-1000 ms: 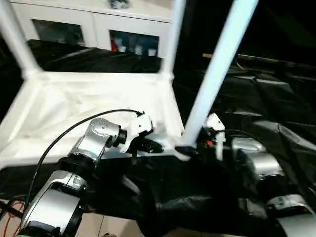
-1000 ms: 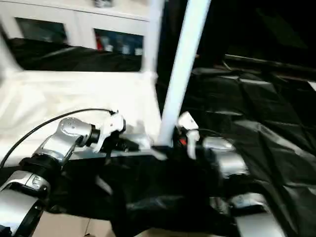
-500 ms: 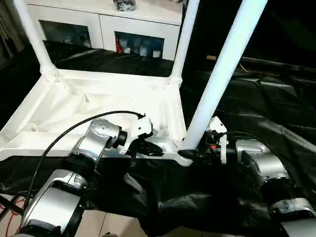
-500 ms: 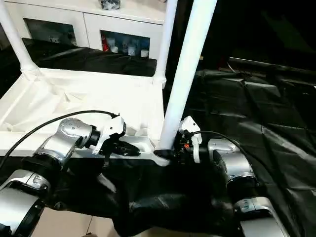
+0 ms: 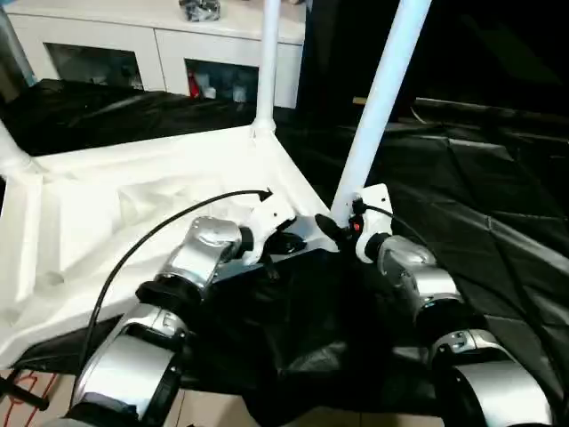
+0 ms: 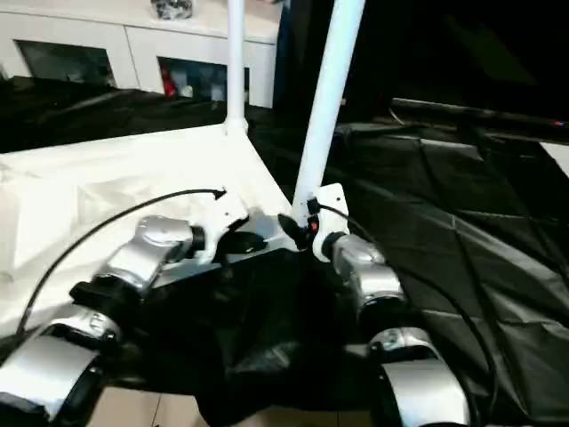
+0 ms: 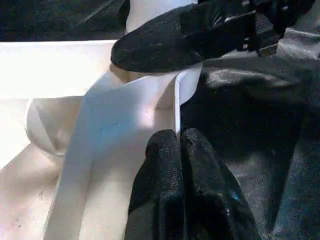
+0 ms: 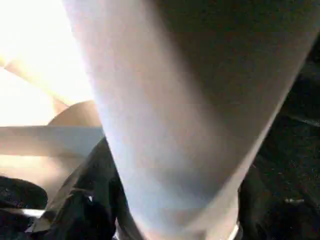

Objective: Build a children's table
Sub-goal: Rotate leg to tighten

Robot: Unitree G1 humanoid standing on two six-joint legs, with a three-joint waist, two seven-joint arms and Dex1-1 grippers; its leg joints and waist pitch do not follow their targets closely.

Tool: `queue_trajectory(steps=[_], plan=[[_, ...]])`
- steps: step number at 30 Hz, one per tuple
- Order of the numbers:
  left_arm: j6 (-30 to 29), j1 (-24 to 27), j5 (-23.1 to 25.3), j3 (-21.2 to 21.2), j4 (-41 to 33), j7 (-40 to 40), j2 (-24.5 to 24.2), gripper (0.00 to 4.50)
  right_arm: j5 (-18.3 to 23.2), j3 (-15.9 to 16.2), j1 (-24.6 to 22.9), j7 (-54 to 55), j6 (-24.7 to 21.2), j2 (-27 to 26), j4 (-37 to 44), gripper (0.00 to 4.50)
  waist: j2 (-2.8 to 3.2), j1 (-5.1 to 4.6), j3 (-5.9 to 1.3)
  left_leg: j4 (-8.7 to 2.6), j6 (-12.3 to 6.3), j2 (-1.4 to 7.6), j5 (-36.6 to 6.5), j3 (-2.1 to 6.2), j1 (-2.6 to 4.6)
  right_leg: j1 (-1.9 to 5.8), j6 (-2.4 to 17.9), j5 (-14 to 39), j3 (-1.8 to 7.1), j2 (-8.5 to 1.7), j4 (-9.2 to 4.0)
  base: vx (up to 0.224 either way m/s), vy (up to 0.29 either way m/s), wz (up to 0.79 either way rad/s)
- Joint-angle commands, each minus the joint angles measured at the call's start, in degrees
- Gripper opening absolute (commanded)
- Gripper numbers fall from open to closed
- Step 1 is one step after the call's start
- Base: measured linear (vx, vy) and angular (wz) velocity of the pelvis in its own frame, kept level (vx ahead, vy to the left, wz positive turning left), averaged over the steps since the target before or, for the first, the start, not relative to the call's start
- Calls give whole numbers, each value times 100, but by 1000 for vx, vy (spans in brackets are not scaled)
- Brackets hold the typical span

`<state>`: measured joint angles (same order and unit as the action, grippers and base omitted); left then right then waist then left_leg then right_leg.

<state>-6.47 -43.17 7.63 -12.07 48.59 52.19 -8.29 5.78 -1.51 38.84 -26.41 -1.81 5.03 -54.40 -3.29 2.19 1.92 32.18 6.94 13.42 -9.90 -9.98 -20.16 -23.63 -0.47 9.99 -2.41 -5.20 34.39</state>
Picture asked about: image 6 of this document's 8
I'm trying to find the white plastic table top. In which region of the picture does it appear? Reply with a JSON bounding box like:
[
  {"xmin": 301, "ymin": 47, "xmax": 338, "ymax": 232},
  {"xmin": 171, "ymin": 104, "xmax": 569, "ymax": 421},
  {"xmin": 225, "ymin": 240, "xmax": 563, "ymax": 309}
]
[{"xmin": 0, "ymin": 123, "xmax": 309, "ymax": 334}]

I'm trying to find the white plastic table leg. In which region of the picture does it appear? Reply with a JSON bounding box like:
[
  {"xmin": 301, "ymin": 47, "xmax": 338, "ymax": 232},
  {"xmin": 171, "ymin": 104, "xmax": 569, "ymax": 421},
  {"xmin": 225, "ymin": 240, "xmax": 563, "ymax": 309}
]
[
  {"xmin": 290, "ymin": 0, "xmax": 367, "ymax": 224},
  {"xmin": 220, "ymin": 0, "xmax": 251, "ymax": 138}
]

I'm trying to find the black mat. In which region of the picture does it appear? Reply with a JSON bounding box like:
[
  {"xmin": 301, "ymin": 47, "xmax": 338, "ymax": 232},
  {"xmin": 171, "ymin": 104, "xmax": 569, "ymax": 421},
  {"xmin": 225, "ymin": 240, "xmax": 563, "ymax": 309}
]
[{"xmin": 0, "ymin": 75, "xmax": 569, "ymax": 423}]

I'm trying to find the white cabinet with glass doors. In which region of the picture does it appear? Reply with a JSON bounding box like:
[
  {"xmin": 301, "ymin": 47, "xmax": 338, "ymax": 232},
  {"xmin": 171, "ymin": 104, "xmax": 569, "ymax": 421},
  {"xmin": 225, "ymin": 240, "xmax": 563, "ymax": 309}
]
[{"xmin": 0, "ymin": 0, "xmax": 280, "ymax": 109}]

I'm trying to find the shiny object on cabinet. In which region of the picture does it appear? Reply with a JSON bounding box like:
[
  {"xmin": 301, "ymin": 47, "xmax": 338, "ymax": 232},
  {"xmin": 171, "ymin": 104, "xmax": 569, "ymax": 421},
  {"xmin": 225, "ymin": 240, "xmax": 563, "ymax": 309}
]
[{"xmin": 149, "ymin": 0, "xmax": 196, "ymax": 21}]

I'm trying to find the black backdrop cloth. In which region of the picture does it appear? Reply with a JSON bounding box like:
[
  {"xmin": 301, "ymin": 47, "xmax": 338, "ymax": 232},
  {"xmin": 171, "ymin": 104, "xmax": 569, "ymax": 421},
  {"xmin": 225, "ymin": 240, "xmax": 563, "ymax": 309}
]
[{"xmin": 273, "ymin": 0, "xmax": 569, "ymax": 130}]

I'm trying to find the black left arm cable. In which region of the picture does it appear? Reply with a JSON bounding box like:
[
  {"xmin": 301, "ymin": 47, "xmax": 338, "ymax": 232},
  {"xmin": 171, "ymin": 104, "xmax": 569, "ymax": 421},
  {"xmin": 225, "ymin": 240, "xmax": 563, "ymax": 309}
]
[{"xmin": 16, "ymin": 188, "xmax": 228, "ymax": 335}]

